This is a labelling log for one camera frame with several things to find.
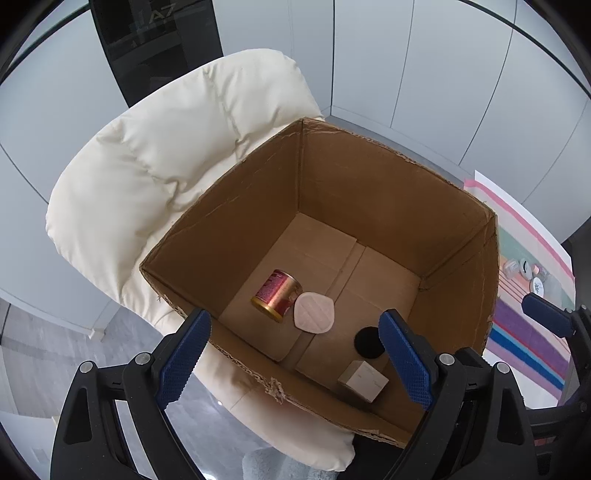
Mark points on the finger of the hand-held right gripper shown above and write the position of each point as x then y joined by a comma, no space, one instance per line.
547,316
561,424

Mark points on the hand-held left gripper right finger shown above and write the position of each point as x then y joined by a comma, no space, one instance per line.
406,362

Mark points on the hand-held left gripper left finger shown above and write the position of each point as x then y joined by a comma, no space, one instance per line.
182,357

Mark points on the white round jar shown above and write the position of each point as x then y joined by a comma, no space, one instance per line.
538,286

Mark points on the black round disc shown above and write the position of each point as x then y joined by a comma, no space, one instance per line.
367,344

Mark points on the pale pink lid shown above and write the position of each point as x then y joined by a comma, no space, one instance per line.
314,311

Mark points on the red gold can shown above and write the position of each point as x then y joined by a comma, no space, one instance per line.
274,295

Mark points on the brown cardboard box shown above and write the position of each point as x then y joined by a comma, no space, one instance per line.
369,194

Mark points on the striped cloth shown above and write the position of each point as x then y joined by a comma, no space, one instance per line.
517,323

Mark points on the small clear bottle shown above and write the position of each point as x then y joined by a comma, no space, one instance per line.
510,267

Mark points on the white fluffy blanket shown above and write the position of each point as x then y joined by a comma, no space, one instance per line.
268,464

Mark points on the cream padded chair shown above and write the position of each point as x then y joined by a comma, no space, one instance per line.
138,161

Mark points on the black glass panel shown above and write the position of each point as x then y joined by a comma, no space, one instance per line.
157,46

